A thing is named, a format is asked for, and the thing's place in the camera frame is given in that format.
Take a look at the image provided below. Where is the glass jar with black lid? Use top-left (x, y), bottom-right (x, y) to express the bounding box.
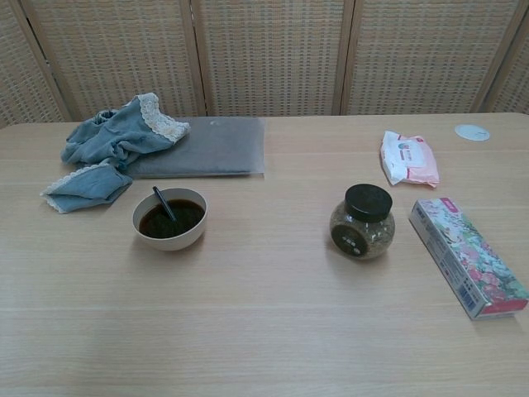
top-left (329, 184), bottom-right (397, 262)

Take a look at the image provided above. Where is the white bowl of dark liquid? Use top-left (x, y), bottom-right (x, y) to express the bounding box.
top-left (131, 187), bottom-right (207, 252)

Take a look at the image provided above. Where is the grey folded cloth in bag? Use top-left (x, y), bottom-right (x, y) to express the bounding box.
top-left (127, 116), bottom-right (266, 179)

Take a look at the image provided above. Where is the pink white wet wipes pack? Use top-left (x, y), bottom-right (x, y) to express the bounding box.
top-left (379, 130), bottom-right (441, 189)

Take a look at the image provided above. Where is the blue cloth with lace trim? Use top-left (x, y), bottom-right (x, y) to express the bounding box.
top-left (40, 93), bottom-right (193, 215)

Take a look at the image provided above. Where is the white round table grommet cover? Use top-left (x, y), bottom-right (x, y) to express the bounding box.
top-left (454, 124), bottom-right (491, 142)

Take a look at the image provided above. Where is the floral tissue box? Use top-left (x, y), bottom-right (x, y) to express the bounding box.
top-left (408, 196), bottom-right (529, 322)

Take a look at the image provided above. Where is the black plastic spoon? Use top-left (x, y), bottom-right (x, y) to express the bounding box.
top-left (151, 185), bottom-right (179, 224)

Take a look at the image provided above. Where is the bamboo folding screen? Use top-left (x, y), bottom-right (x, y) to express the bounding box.
top-left (0, 0), bottom-right (529, 129)

